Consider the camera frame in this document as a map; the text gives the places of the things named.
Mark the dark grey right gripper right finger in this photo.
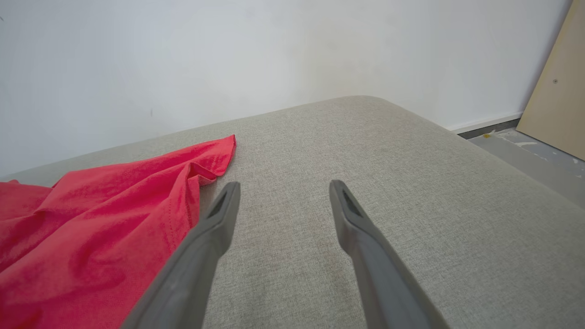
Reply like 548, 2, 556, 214
329, 180, 451, 329

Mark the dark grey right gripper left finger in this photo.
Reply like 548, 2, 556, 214
120, 181, 241, 329

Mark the red basketball jersey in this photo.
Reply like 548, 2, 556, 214
0, 134, 237, 329

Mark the white skirting board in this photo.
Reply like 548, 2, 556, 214
449, 111, 524, 134

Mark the beige wooden board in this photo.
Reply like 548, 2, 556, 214
516, 0, 585, 161

